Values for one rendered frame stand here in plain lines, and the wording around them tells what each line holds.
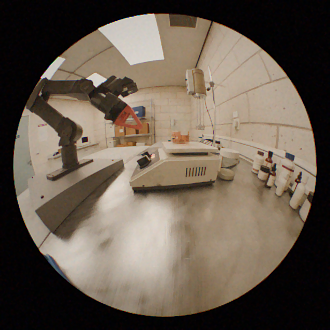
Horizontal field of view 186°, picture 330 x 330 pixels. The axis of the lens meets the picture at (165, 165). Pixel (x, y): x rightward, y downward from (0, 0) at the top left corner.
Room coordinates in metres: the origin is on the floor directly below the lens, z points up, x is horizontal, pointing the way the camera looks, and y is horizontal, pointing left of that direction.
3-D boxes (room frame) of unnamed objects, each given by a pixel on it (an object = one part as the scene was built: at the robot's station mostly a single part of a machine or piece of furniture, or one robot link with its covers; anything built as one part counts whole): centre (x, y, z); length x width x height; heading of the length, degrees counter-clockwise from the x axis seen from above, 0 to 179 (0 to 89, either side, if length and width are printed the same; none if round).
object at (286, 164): (0.09, -0.39, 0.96); 0.06 x 0.06 x 0.11
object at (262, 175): (0.17, -0.34, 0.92); 0.04 x 0.04 x 0.04
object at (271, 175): (0.12, -0.31, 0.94); 0.03 x 0.03 x 0.07
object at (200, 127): (0.61, -0.24, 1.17); 0.07 x 0.07 x 0.25
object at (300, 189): (0.01, -0.32, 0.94); 0.03 x 0.03 x 0.09
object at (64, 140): (0.20, 0.30, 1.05); 0.09 x 0.06 x 0.06; 32
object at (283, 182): (0.07, -0.31, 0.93); 0.03 x 0.03 x 0.07
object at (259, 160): (0.22, -0.36, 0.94); 0.05 x 0.05 x 0.09
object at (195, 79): (0.62, -0.22, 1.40); 0.15 x 0.11 x 0.24; 85
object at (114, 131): (2.52, 0.99, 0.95); 1.43 x 0.41 x 1.90; 85
